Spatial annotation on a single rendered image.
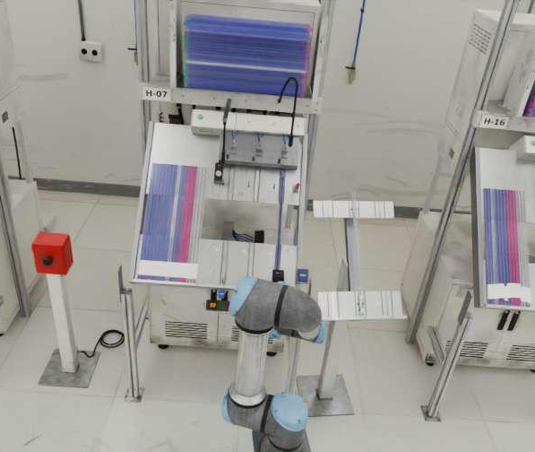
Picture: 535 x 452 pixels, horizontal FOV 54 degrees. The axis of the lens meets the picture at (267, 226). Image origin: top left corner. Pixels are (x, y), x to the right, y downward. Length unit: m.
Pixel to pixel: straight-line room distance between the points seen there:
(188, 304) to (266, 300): 1.29
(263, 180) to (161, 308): 0.86
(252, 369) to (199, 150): 1.11
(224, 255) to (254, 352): 0.75
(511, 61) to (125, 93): 2.53
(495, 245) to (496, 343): 0.74
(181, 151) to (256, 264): 0.60
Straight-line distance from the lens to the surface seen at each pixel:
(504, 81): 2.65
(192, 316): 2.72
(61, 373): 2.90
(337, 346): 2.51
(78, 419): 2.71
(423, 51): 3.90
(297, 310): 1.41
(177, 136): 2.39
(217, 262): 2.21
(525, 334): 3.04
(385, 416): 2.78
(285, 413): 1.68
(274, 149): 2.29
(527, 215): 2.57
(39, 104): 4.22
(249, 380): 1.62
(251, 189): 2.29
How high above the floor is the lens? 2.08
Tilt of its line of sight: 32 degrees down
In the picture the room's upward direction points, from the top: 5 degrees clockwise
